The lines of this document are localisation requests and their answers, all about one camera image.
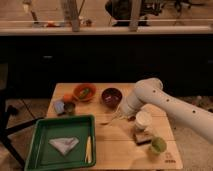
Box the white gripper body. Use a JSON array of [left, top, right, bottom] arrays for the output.
[[119, 100, 134, 117]]

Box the green plastic tray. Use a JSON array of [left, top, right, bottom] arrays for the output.
[[24, 115, 96, 171]]

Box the small dark metal cup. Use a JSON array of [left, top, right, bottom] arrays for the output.
[[64, 103, 75, 115]]

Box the green item in orange bowl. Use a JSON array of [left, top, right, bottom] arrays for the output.
[[79, 88, 90, 99]]

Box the folded white cloth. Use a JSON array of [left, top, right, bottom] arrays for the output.
[[49, 137, 79, 155]]

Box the white cup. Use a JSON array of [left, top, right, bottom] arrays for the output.
[[135, 111, 152, 130]]

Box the green cup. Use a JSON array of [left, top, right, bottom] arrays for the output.
[[150, 137, 167, 155]]

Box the dark red bowl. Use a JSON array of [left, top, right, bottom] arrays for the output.
[[101, 88, 123, 108]]

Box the brown rectangular block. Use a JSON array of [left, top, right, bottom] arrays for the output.
[[133, 131, 155, 145]]

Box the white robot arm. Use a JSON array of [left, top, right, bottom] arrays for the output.
[[120, 78, 213, 144]]

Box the black chair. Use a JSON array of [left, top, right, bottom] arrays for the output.
[[0, 63, 38, 168]]

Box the orange bowl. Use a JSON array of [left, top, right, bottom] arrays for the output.
[[73, 83, 96, 102]]

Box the orange fruit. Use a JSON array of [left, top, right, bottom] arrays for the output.
[[62, 94, 73, 103]]

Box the wooden table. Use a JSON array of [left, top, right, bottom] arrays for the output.
[[46, 82, 184, 171]]

